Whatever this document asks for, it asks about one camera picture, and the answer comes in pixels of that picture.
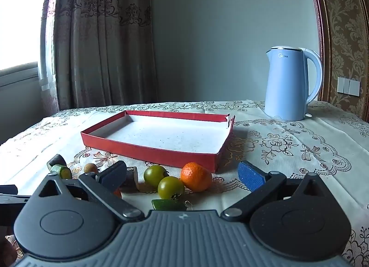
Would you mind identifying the window with grey frame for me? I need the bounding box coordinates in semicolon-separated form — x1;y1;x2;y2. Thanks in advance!
0;0;56;89

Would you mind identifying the red cardboard tray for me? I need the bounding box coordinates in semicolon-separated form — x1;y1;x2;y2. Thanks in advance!
81;110;235;173

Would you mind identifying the green cucumber wedge piece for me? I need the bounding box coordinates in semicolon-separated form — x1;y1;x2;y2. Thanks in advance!
151;199;187;211

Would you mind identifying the brown patterned curtain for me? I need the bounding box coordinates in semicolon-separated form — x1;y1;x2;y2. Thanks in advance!
38;0;158;115

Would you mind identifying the green cucumber chunk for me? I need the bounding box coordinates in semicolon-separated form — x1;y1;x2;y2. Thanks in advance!
48;164;73;179

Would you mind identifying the white embroidered tablecloth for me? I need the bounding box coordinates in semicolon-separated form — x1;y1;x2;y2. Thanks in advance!
1;100;368;266

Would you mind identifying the brown longan fruit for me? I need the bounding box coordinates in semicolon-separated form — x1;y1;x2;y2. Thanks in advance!
84;163;99;174

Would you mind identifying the orange mandarin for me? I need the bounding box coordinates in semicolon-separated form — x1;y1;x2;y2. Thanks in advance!
180;162;213;193

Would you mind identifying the green tomato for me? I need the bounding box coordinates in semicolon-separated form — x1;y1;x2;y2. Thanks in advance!
144;165;168;188
158;176;185;200

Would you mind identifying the brown wooden door frame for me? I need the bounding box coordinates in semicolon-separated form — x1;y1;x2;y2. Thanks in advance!
313;0;332;102

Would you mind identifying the white wall switch panel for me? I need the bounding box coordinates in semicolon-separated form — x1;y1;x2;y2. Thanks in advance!
337;77;360;97

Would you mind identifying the light blue electric kettle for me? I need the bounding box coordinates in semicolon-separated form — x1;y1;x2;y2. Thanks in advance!
264;46;323;121

